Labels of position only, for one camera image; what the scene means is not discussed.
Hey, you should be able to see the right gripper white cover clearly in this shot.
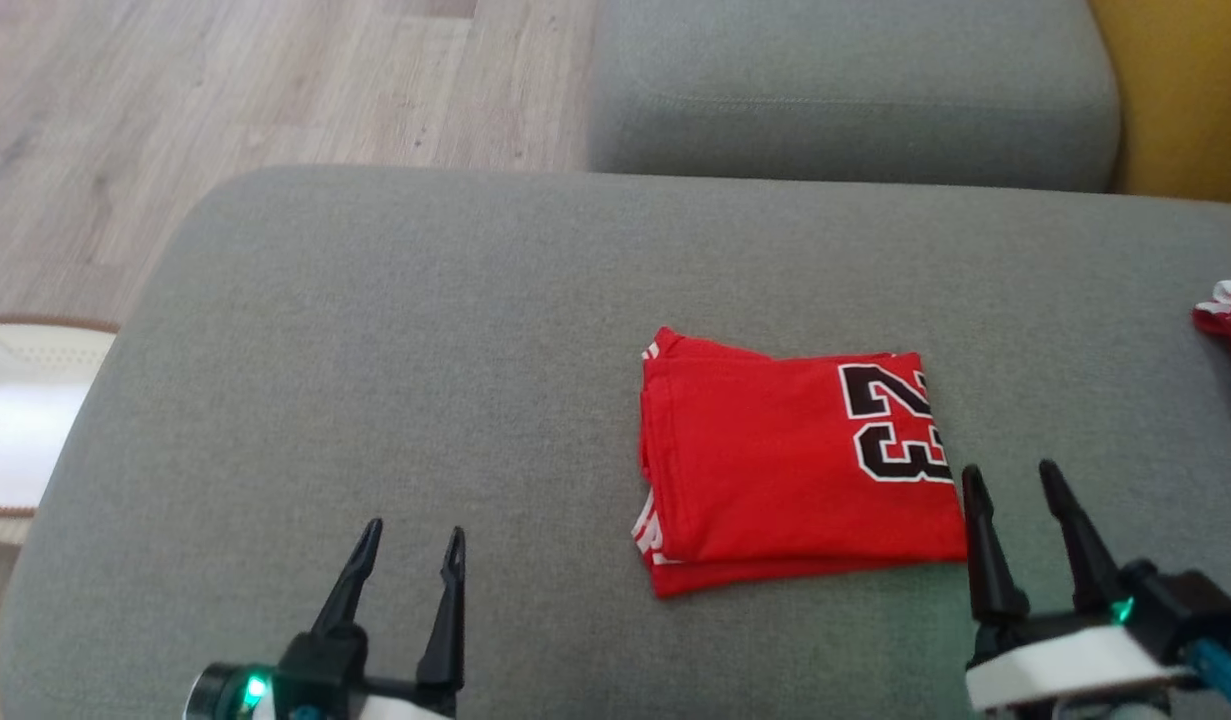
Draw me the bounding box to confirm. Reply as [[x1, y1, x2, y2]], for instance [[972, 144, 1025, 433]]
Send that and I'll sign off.
[[960, 460, 1201, 713]]

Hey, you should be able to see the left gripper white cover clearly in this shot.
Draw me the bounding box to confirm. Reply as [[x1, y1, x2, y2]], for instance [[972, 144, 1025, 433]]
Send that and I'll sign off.
[[275, 518, 466, 720]]

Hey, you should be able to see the red white number jersey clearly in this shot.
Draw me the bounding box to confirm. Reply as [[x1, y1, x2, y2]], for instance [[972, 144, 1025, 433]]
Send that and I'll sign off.
[[630, 327, 971, 599]]

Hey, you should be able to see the white laundry basket brown rim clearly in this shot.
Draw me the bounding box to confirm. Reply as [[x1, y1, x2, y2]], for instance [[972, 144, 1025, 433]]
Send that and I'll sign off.
[[0, 315, 119, 546]]

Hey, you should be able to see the yellow cushion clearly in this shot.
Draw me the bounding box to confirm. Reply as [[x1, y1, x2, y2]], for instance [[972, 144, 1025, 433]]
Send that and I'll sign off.
[[1087, 0, 1231, 206]]

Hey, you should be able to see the small grey sofa cushion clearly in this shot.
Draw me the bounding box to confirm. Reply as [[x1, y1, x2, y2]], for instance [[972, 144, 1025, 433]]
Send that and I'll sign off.
[[587, 0, 1121, 193]]

